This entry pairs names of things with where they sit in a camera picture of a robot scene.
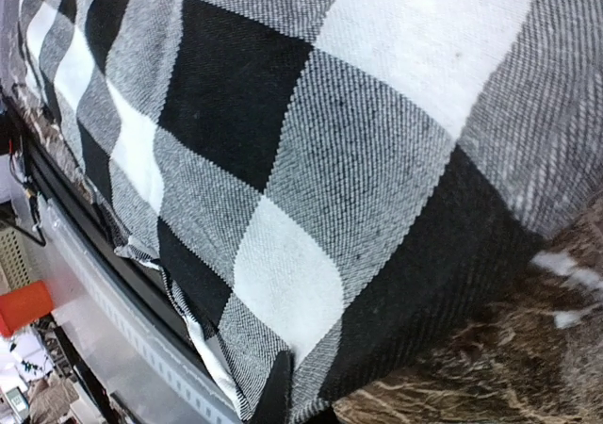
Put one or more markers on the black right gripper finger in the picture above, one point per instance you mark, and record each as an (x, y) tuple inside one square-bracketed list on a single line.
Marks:
[(274, 404)]

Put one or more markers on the white slotted cable duct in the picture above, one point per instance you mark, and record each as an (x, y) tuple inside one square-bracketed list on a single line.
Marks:
[(126, 352)]

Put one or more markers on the orange block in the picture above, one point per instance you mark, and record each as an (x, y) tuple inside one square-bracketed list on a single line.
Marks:
[(23, 306)]

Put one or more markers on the black white plaid shirt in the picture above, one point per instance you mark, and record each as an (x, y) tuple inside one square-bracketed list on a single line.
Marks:
[(341, 179)]

